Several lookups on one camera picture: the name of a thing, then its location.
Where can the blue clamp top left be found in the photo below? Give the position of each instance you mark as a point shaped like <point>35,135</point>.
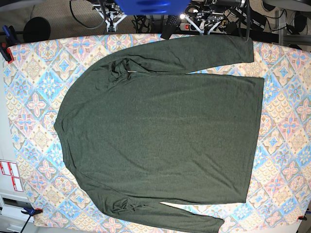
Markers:
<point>4,47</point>

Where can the black remote control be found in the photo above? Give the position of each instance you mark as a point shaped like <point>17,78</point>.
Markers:
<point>170,27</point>

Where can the dark green long-sleeve shirt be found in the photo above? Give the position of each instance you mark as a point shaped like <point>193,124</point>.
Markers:
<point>143,129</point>

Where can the blue plastic box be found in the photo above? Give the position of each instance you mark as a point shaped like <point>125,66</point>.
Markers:
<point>152,7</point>

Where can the blue clamp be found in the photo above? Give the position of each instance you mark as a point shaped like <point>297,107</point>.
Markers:
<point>30,212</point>
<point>4,47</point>

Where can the black round stand base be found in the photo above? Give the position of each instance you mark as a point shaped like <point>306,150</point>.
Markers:
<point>36,29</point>

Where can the orange clamp bottom right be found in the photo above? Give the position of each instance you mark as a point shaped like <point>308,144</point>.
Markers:
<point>303,218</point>

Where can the red white labels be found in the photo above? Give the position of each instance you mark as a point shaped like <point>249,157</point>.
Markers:
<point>10,175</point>

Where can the blue clamp bottom left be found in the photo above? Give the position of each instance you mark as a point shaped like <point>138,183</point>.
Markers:
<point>30,212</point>

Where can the colourful patterned tablecloth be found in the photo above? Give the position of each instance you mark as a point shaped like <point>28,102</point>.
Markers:
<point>37,80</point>

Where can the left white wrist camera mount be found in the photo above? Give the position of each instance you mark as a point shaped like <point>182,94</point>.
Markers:
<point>203,23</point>

